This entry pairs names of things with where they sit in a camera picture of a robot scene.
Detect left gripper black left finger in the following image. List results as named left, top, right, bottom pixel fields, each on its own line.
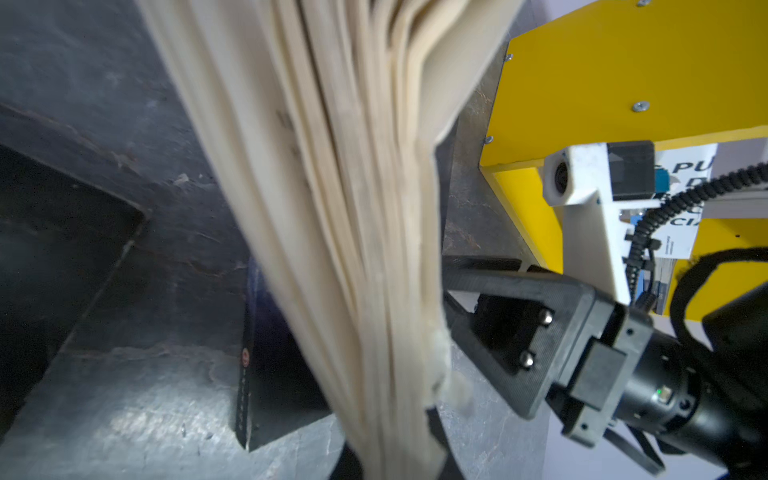
left=328, top=443, right=363, bottom=480

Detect yellow pink blue bookshelf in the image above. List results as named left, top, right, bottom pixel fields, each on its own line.
left=478, top=0, right=768, bottom=322

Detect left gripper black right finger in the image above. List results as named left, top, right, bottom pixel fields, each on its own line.
left=427, top=408, right=464, bottom=480

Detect black book white characters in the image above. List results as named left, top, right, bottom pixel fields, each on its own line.
left=234, top=259, right=331, bottom=452

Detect white Spanish text book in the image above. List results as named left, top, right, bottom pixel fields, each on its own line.
left=653, top=144, right=718, bottom=260

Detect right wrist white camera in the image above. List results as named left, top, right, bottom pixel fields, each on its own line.
left=540, top=143, right=660, bottom=305

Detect navy book with QR code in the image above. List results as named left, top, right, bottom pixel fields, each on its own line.
left=139, top=1, right=520, bottom=479

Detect black book gold characters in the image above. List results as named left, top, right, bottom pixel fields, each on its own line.
left=1, top=147, right=146, bottom=432

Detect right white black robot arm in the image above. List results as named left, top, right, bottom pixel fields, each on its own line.
left=443, top=247, right=767, bottom=479

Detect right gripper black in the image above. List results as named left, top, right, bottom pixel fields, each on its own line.
left=442, top=256, right=696, bottom=447

